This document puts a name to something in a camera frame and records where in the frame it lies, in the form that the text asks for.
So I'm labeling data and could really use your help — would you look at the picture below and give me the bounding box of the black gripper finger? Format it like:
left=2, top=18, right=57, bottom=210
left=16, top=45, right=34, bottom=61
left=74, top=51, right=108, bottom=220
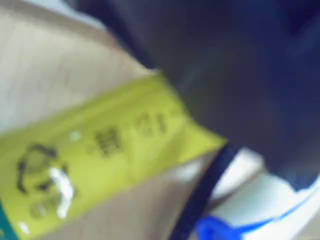
left=63, top=0, right=320, bottom=193

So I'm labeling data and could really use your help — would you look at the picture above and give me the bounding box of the yellow instant coffee stick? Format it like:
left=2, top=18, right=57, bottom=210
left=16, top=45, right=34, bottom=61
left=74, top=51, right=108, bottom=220
left=0, top=72, right=228, bottom=240

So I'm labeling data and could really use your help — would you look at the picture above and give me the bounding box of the blue capped whiteboard marker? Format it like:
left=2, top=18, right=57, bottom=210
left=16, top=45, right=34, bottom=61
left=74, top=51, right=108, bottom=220
left=197, top=147, right=320, bottom=240

